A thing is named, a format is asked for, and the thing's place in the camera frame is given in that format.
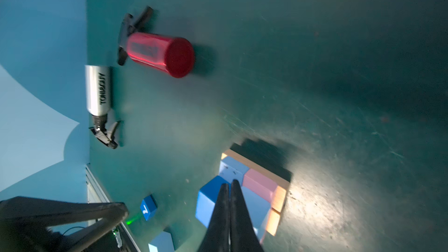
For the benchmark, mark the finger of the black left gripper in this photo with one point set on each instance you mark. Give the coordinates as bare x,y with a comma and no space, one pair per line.
39,225

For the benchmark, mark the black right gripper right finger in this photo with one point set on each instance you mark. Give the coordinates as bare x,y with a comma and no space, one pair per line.
242,235

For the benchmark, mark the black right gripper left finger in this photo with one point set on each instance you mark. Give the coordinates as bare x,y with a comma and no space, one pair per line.
217,237

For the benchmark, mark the light blue long block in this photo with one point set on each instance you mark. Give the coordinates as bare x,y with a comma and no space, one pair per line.
259,211

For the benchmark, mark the natural wood block 51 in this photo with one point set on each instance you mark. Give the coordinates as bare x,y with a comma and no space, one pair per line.
273,222

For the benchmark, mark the dark blue wooden cube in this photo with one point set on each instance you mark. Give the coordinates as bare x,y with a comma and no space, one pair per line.
207,197

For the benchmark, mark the pink wooden block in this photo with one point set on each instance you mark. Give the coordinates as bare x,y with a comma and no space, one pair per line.
260,184

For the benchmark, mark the natural wood block 62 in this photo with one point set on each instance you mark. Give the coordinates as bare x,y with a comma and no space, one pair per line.
283,185

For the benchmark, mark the light blue wooden cube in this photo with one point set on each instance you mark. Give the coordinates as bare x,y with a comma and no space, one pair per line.
231,169

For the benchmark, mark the pale blue wooden cube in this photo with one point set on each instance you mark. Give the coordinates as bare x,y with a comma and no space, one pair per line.
162,243

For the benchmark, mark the blue number seven cube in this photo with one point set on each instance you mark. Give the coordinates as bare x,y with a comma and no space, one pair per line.
148,207

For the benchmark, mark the silver spray bottle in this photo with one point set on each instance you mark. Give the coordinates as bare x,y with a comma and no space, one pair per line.
99,103

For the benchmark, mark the front aluminium rail bed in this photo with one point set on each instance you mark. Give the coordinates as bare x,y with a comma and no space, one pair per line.
108,217

